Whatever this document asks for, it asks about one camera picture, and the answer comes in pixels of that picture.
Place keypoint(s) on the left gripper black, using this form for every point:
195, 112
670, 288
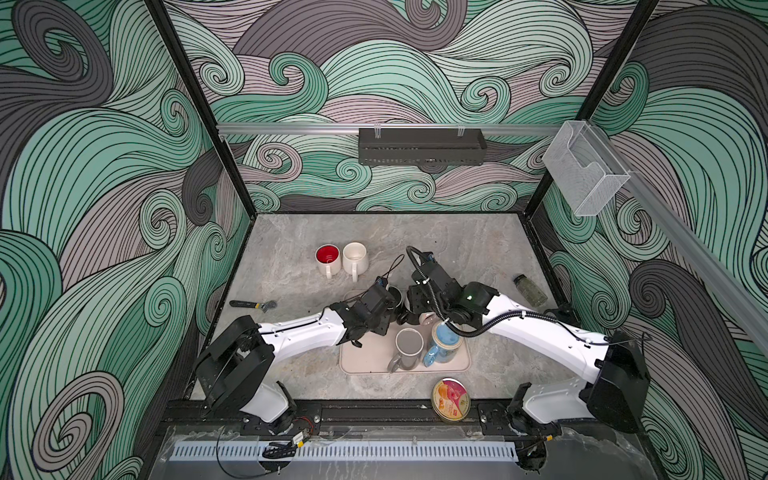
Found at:
383, 327

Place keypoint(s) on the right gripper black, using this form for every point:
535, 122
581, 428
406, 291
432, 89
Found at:
414, 298

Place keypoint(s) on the white ribbed mug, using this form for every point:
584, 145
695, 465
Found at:
355, 260

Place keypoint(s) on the cream mug red inside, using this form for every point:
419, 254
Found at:
329, 261

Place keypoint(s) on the black mug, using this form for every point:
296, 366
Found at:
400, 311

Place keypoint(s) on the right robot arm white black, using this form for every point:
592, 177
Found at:
611, 378

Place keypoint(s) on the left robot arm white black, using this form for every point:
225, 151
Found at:
232, 369

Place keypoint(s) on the pink mug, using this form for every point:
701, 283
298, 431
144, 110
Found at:
428, 319

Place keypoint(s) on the grey mug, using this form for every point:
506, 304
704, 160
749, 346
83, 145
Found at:
409, 344

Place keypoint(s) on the blue mug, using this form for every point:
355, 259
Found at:
443, 345

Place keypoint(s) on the beige plastic tray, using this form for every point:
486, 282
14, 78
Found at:
374, 353

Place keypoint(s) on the round colourful tin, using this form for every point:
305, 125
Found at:
450, 400

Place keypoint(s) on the white slotted cable duct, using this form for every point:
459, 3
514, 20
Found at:
453, 451

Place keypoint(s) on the black wall basket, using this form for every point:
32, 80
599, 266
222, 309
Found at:
401, 146

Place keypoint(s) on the clear acrylic wall holder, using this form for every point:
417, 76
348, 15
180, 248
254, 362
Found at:
585, 166

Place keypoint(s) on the aluminium rail back wall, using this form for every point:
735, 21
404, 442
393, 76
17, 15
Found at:
305, 128

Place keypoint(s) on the aluminium rail wall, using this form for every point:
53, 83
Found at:
654, 183
305, 128

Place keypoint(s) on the aluminium rail right wall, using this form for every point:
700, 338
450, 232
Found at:
654, 183

